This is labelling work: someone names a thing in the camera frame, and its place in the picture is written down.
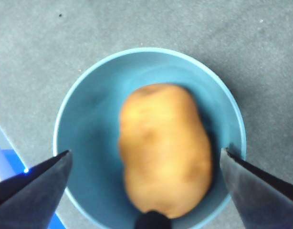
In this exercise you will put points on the blue bowl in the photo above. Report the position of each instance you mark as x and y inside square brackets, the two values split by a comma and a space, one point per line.
[94, 114]

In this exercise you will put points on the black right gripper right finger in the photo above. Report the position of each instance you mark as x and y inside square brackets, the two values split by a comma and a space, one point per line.
[261, 202]

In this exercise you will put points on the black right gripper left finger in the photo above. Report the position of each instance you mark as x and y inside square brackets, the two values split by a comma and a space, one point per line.
[29, 202]

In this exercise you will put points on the brown potato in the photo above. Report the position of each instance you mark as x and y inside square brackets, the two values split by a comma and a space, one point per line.
[165, 148]

